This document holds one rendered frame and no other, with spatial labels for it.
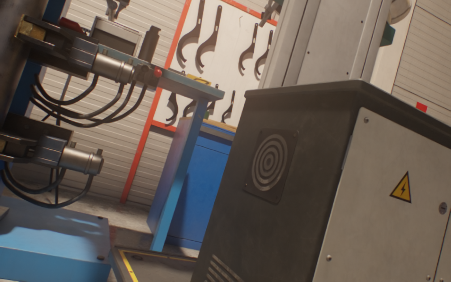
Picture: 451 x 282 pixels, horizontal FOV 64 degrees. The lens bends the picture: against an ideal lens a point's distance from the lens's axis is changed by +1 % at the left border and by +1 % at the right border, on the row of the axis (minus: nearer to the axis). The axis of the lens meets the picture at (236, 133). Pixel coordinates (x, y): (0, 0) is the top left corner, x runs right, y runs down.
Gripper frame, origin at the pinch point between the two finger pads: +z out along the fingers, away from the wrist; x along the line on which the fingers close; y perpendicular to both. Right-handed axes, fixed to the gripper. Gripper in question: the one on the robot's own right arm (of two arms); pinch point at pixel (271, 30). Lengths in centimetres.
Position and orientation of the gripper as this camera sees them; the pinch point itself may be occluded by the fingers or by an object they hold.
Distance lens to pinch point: 187.7
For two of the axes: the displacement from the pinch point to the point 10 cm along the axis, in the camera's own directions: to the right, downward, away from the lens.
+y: 3.9, 4.6, -8.0
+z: -5.8, 7.9, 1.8
